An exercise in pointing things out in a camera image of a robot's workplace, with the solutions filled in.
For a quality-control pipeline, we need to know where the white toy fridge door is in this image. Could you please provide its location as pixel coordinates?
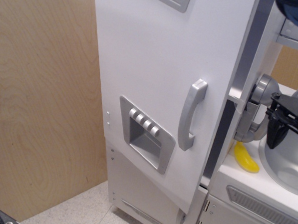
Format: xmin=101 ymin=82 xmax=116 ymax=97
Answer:
xmin=95 ymin=0 xmax=259 ymax=213

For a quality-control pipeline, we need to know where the grey toy telephone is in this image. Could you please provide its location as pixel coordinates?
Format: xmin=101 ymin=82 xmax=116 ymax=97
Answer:
xmin=234 ymin=74 xmax=280 ymax=143

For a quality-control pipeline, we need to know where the brass door hinge upper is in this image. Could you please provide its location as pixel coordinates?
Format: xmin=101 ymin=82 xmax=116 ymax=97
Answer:
xmin=203 ymin=200 xmax=210 ymax=211

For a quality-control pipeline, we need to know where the grey freezer door handle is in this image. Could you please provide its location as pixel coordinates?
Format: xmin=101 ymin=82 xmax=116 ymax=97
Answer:
xmin=176 ymin=209 xmax=186 ymax=224

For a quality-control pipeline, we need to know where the grey oven vent panel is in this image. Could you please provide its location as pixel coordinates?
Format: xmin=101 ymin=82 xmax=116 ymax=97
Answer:
xmin=226 ymin=185 xmax=298 ymax=224

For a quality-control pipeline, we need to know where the grey fridge door handle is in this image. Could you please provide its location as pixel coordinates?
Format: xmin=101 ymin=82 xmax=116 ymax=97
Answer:
xmin=177 ymin=79 xmax=208 ymax=151

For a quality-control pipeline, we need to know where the silver toy sink bowl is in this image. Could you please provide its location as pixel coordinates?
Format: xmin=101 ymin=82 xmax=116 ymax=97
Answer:
xmin=259 ymin=130 xmax=298 ymax=195

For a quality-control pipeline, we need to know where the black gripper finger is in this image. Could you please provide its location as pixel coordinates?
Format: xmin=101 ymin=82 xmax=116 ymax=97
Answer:
xmin=267 ymin=113 xmax=290 ymax=149

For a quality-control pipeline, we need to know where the white upper cabinet shelf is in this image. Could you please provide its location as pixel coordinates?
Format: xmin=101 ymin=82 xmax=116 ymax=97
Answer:
xmin=277 ymin=19 xmax=298 ymax=50

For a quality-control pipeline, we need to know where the grey ice dispenser panel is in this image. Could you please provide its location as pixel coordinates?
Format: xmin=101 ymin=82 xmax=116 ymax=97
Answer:
xmin=120 ymin=96 xmax=175 ymax=174

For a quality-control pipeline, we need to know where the yellow toy banana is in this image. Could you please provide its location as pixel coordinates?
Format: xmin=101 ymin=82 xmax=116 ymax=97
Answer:
xmin=234 ymin=141 xmax=260 ymax=173

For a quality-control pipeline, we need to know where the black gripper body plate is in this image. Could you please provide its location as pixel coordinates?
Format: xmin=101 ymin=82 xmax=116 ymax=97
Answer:
xmin=266 ymin=92 xmax=298 ymax=135

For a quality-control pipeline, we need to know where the white lower freezer door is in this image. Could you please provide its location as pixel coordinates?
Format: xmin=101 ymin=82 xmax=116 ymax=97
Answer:
xmin=106 ymin=142 xmax=208 ymax=224

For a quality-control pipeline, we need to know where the plywood board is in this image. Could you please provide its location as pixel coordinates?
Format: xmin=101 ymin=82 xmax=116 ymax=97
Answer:
xmin=0 ymin=0 xmax=107 ymax=221

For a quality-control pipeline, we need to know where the white fridge inner shelf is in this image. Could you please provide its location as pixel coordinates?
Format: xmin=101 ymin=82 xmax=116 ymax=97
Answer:
xmin=228 ymin=78 xmax=247 ymax=114

